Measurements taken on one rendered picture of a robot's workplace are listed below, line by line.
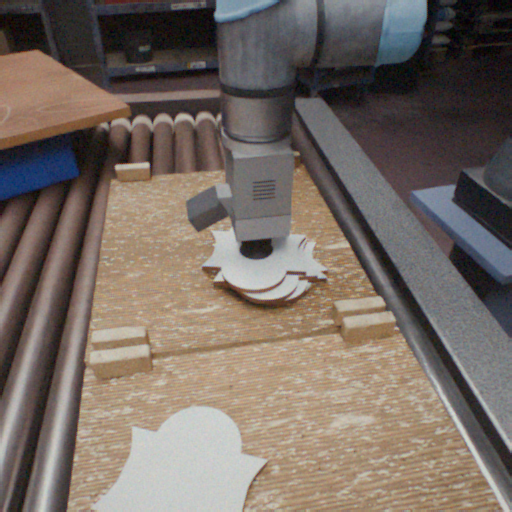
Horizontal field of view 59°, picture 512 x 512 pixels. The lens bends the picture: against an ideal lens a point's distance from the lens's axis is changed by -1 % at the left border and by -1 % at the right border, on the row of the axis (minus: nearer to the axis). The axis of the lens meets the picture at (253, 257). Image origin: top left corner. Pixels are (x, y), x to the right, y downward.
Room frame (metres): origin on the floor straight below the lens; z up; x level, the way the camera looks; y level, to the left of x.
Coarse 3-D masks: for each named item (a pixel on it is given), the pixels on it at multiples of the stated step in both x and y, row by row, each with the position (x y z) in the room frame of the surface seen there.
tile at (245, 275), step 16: (224, 240) 0.48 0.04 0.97; (272, 240) 0.48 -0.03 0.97; (288, 240) 0.48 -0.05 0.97; (304, 240) 0.49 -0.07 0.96; (224, 256) 0.45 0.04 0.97; (240, 256) 0.45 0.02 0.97; (272, 256) 0.45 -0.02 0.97; (288, 256) 0.45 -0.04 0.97; (224, 272) 0.42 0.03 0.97; (240, 272) 0.42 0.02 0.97; (256, 272) 0.42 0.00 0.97; (272, 272) 0.42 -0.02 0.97; (288, 272) 0.42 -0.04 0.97; (304, 272) 0.42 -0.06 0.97; (240, 288) 0.39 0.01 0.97; (256, 288) 0.39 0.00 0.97; (272, 288) 0.39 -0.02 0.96
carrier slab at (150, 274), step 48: (144, 192) 0.66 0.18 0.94; (192, 192) 0.66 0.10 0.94; (144, 240) 0.53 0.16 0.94; (192, 240) 0.53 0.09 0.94; (336, 240) 0.53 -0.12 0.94; (96, 288) 0.42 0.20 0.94; (144, 288) 0.43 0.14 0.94; (192, 288) 0.43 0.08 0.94; (336, 288) 0.43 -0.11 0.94; (192, 336) 0.34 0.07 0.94; (240, 336) 0.34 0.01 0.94; (288, 336) 0.35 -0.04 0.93
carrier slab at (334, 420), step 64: (128, 384) 0.28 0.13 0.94; (192, 384) 0.28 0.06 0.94; (256, 384) 0.28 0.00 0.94; (320, 384) 0.28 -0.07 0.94; (384, 384) 0.28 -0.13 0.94; (128, 448) 0.21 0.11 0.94; (256, 448) 0.21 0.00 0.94; (320, 448) 0.21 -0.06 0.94; (384, 448) 0.21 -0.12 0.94; (448, 448) 0.21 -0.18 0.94
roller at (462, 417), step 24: (312, 168) 0.79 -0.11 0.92; (336, 192) 0.69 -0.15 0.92; (336, 216) 0.63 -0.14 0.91; (360, 240) 0.55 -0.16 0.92; (360, 264) 0.50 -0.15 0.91; (384, 288) 0.44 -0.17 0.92; (408, 312) 0.40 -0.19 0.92; (408, 336) 0.36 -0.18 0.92; (432, 360) 0.32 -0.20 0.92; (432, 384) 0.29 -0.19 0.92; (456, 408) 0.26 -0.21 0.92; (480, 432) 0.24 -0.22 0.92; (480, 456) 0.21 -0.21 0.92; (504, 480) 0.19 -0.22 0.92; (504, 504) 0.17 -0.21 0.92
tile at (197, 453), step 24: (192, 408) 0.25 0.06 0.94; (144, 432) 0.22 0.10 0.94; (168, 432) 0.22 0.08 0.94; (192, 432) 0.22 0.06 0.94; (216, 432) 0.22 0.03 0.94; (144, 456) 0.20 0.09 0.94; (168, 456) 0.20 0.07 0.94; (192, 456) 0.20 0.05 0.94; (216, 456) 0.20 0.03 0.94; (240, 456) 0.20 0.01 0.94; (120, 480) 0.18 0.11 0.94; (144, 480) 0.18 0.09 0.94; (168, 480) 0.18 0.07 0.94; (192, 480) 0.18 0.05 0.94; (216, 480) 0.18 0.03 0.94; (240, 480) 0.18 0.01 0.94; (96, 504) 0.16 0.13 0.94; (120, 504) 0.16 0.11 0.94; (144, 504) 0.16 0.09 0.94; (168, 504) 0.16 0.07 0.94; (192, 504) 0.16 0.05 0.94; (216, 504) 0.16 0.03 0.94; (240, 504) 0.16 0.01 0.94
